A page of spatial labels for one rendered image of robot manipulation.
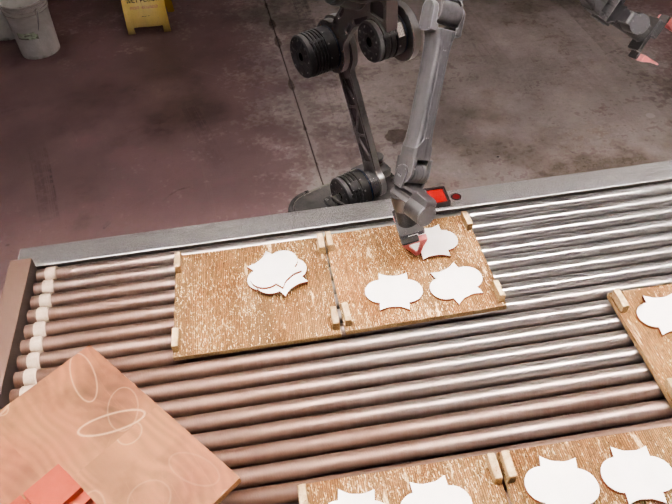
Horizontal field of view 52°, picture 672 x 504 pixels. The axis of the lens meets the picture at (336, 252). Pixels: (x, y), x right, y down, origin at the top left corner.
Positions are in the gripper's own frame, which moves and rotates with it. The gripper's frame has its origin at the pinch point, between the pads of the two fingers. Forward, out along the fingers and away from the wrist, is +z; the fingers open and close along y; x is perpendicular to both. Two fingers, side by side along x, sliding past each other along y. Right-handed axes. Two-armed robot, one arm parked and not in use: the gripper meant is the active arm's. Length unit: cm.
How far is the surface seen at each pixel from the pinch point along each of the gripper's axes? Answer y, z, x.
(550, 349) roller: -38.9, 7.6, -22.8
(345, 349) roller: -29.0, -1.7, 24.2
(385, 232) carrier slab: 7.1, 0.1, 6.5
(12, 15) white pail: 319, 27, 193
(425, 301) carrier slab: -19.9, 0.7, 2.0
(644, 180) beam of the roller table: 15, 19, -72
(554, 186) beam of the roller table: 18, 14, -46
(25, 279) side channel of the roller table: 8, -22, 102
